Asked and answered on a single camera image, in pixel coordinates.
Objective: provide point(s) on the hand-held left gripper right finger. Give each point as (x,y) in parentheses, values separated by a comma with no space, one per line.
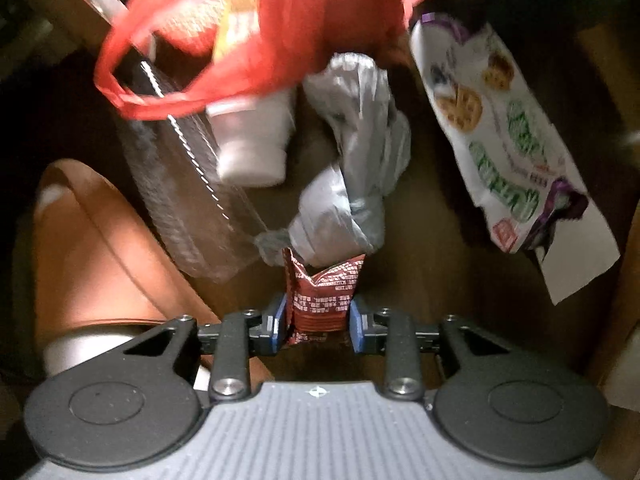
(357,327)

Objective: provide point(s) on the wooden furniture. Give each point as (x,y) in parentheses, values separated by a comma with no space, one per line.
(617,210)

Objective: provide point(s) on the clear plastic bag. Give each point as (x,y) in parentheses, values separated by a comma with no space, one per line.
(185,200)

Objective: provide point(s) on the red plastic bag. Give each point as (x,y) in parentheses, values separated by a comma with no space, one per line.
(295,20)

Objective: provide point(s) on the white purple cookie packet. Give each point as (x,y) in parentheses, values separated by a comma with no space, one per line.
(492,125)

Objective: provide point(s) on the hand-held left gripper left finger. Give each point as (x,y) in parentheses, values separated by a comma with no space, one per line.
(280,324)

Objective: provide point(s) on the grey plastic bag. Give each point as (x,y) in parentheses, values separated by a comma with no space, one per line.
(357,160)

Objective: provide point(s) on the white paper sheet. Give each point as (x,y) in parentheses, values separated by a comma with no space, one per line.
(580,265)

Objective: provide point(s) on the white plastic bottle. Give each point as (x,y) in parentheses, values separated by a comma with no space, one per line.
(252,145)

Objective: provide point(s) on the dark red snack packet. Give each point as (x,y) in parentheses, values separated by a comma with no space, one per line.
(320,305)

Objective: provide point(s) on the white yellow packet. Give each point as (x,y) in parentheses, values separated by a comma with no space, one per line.
(234,25)

